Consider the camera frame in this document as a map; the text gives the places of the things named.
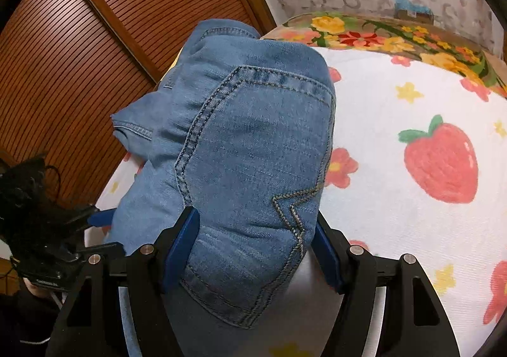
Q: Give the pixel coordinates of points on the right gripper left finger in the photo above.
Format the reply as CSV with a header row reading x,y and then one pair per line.
x,y
90,321

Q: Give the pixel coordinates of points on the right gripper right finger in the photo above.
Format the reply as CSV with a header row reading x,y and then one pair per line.
x,y
413,323

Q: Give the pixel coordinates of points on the light blue denim pants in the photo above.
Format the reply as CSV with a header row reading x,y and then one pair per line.
x,y
240,129

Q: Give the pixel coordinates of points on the white strawberry print sheet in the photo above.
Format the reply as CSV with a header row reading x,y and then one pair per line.
x,y
418,166

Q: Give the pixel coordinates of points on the brown louvered wardrobe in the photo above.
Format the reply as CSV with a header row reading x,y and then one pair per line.
x,y
68,65

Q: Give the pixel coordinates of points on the floral bed blanket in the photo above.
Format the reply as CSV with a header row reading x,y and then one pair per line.
x,y
407,41

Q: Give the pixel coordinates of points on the box with blue item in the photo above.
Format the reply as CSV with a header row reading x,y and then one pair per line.
x,y
407,11

